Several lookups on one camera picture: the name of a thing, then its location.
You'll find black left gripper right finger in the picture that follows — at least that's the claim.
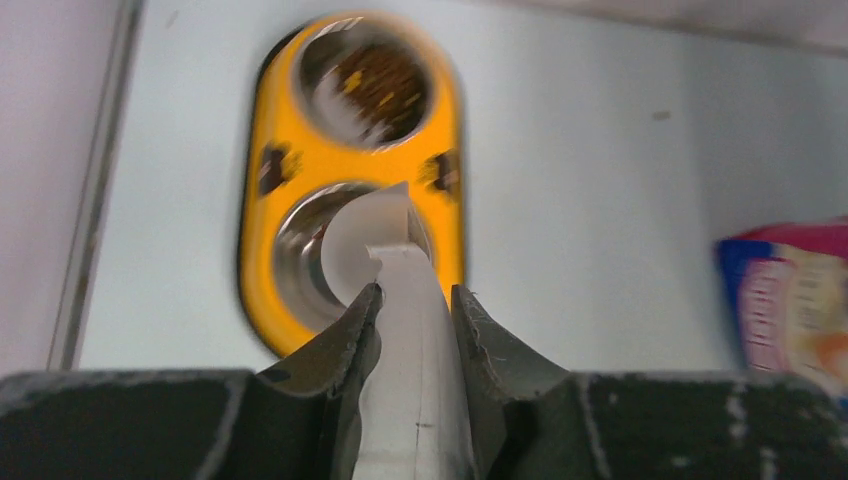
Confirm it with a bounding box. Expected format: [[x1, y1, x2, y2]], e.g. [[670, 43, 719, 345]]
[[451, 285, 847, 479]]

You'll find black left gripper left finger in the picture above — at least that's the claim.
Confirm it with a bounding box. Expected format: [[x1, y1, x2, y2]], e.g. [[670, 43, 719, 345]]
[[1, 284, 383, 479]]

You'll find clear plastic scoop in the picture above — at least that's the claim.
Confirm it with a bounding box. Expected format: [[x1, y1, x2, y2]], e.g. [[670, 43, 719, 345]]
[[321, 182, 476, 479]]

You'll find pink blue pet food bag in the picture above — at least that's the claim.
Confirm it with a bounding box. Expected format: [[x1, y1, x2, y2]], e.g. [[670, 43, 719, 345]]
[[715, 216, 847, 406]]

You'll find yellow double pet bowl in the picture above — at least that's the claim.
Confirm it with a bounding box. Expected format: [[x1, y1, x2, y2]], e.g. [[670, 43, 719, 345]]
[[237, 11, 467, 357]]

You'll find brown kibble in bowl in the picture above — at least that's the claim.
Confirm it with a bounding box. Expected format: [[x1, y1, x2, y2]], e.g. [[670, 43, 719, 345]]
[[332, 43, 429, 146]]

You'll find aluminium frame rail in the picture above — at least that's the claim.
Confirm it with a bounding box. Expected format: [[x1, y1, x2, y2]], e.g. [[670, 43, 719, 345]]
[[46, 1, 146, 371]]

